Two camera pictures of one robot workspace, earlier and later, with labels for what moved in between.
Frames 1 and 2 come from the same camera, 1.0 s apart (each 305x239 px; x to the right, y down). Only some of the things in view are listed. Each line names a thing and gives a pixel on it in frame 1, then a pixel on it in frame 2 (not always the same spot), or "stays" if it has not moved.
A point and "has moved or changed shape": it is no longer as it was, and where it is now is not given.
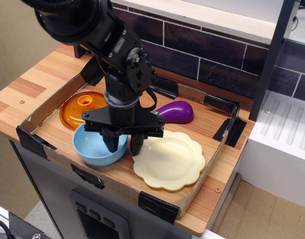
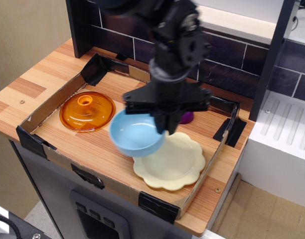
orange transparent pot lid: (76, 104) stays
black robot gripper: (123, 114) to (163, 96)
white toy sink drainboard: (278, 155) stays
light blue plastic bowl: (92, 147) has moved or changed shape
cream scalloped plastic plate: (171, 162) stays
